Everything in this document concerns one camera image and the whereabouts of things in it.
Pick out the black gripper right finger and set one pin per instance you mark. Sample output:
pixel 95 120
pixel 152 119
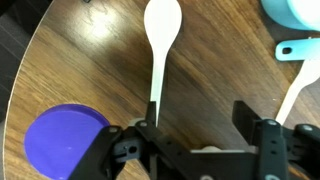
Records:
pixel 266 136

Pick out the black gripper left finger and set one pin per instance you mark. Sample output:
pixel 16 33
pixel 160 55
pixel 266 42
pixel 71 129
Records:
pixel 168 160

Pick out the white plastic spoon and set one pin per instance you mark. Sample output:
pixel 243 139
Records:
pixel 308 74
pixel 162 22

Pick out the teal measuring scoop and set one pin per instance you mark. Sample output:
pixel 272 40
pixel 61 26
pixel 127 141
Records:
pixel 301 49

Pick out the purple round lid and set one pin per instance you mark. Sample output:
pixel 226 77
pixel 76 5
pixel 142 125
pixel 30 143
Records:
pixel 58 138

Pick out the teal measuring cup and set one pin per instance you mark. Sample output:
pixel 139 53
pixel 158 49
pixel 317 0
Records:
pixel 295 14

